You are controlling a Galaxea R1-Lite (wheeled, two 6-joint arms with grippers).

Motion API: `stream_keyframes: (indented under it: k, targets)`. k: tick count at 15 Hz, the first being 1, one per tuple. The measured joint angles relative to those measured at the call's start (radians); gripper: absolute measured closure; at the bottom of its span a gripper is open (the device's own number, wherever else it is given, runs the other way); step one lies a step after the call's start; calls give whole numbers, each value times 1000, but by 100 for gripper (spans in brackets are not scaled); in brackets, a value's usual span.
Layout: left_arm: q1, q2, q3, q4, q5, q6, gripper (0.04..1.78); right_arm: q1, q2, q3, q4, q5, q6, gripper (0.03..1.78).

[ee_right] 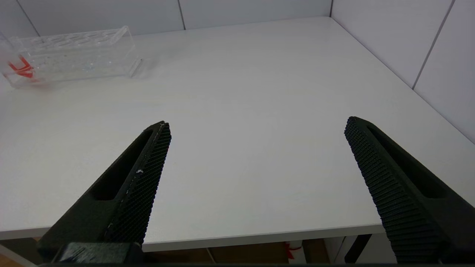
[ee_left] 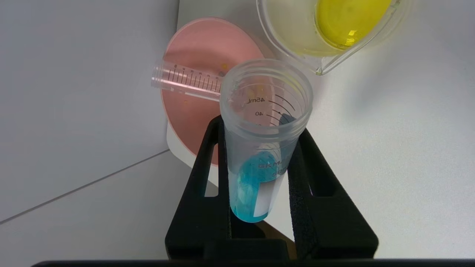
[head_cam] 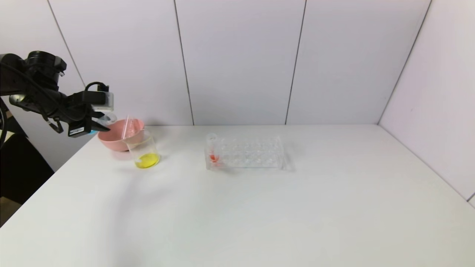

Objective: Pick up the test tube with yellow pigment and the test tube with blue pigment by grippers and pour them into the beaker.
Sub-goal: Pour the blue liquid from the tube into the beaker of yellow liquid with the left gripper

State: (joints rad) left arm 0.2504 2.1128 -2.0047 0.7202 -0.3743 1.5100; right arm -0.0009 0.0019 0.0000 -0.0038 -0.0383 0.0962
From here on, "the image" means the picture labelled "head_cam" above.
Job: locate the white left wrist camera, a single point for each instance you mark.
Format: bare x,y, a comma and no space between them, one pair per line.
79,131

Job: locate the clear acrylic test tube rack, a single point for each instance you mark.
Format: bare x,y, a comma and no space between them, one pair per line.
252,154

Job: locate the yellow pigment test tube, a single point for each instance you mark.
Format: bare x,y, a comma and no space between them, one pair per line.
128,128

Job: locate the blue pigment test tube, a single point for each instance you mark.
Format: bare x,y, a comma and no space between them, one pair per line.
108,118

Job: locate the red pigment test tube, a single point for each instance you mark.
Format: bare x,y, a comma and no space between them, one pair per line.
213,157

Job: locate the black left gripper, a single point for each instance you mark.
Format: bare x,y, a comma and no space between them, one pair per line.
80,128

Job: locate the clear glass beaker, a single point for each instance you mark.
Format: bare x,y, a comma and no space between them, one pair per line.
147,160

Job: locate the black furniture piece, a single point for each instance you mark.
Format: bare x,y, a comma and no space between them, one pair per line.
22,170

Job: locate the pink plastic bowl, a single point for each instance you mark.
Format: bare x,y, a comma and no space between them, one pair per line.
115,139

